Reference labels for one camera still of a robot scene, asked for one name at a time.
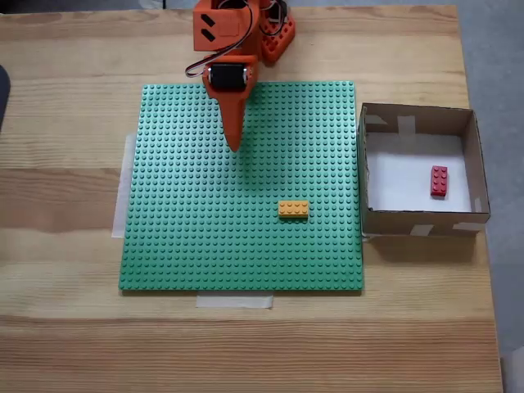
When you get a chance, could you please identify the red lego block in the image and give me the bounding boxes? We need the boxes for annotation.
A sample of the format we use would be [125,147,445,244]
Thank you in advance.
[429,165,450,201]

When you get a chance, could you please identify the yellow lego block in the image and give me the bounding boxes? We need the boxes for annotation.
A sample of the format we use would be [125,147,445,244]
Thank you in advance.
[278,200,310,222]

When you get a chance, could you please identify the green lego baseplate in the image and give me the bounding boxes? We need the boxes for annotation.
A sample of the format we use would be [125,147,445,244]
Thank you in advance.
[118,80,365,296]

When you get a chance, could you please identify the cardboard box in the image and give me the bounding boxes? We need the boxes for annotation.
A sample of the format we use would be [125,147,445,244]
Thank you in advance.
[358,102,491,238]

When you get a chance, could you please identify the masking tape strip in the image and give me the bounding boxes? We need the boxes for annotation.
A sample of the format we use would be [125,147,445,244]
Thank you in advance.
[195,292,274,310]
[111,133,138,239]

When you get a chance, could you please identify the white paper sheet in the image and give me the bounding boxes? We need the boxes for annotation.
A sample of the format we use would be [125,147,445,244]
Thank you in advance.
[365,133,472,213]

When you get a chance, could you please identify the dark rounded object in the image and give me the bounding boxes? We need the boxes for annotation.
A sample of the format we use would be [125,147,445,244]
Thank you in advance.
[0,64,12,134]

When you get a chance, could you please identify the gripper motor cable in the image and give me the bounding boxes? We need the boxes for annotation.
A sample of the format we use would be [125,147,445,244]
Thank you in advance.
[184,2,257,79]

